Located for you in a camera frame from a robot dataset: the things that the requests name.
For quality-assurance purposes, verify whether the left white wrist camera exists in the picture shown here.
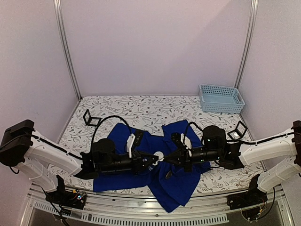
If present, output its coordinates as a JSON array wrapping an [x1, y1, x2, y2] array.
[[126, 129, 144, 159]]

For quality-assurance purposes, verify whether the black brooch box silver brooch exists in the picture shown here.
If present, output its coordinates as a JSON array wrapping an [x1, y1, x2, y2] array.
[[227, 121, 248, 141]]

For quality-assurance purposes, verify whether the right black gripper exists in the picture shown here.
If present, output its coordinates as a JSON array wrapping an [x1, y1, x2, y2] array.
[[163, 146, 221, 172]]

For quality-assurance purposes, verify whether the light blue plastic basket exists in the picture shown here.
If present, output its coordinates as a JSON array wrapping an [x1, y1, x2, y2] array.
[[199, 84, 245, 114]]

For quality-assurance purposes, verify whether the aluminium frame post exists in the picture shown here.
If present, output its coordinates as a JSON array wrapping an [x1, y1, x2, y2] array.
[[234, 0, 259, 89], [53, 0, 82, 101]]

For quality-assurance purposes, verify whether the left black cable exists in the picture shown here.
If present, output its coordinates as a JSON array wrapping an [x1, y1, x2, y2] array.
[[91, 115, 132, 146]]

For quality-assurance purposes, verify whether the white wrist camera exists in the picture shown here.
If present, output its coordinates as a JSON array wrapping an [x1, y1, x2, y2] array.
[[126, 129, 144, 159], [171, 132, 192, 150]]

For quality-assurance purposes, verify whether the left aluminium frame post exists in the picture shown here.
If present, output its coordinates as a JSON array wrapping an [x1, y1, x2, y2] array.
[[53, 0, 82, 101]]

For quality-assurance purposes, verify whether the blue printed t-shirt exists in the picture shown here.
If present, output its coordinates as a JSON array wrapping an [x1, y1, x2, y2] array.
[[93, 120, 210, 212]]

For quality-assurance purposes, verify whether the black brooch box yellow brooch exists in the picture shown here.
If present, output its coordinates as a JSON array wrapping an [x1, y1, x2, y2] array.
[[83, 109, 102, 127]]

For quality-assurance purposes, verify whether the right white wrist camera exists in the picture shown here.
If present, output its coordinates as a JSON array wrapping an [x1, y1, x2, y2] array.
[[171, 132, 192, 150]]

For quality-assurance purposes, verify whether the black cable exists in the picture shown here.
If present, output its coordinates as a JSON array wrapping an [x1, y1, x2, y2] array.
[[183, 121, 205, 142], [91, 115, 132, 146]]

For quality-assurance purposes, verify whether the round yellow blue brooch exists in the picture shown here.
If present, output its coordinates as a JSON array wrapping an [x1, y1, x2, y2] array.
[[165, 171, 173, 179]]

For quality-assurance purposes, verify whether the floral patterned tablecloth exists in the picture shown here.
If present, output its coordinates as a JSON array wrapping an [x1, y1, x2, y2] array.
[[58, 96, 264, 196]]

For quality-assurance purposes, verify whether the round light blue brooch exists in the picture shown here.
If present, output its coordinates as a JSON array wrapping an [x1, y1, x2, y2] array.
[[154, 151, 164, 161]]

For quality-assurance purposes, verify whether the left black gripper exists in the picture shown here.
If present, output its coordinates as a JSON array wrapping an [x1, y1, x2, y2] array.
[[99, 151, 158, 177]]

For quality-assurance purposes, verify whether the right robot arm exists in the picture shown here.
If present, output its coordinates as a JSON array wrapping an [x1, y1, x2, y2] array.
[[164, 121, 301, 205]]

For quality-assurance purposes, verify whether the right aluminium frame post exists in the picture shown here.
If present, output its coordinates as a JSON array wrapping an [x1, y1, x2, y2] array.
[[234, 0, 259, 89]]

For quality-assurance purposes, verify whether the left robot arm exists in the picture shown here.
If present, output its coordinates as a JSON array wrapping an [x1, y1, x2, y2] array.
[[0, 120, 159, 204]]

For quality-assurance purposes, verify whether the right black cable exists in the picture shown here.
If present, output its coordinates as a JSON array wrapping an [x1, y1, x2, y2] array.
[[183, 121, 205, 142]]

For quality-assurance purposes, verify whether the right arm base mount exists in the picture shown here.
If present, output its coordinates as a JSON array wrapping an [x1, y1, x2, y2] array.
[[227, 174, 268, 221]]

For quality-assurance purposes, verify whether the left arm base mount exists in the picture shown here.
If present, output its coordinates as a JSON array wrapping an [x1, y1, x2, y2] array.
[[46, 175, 87, 210]]

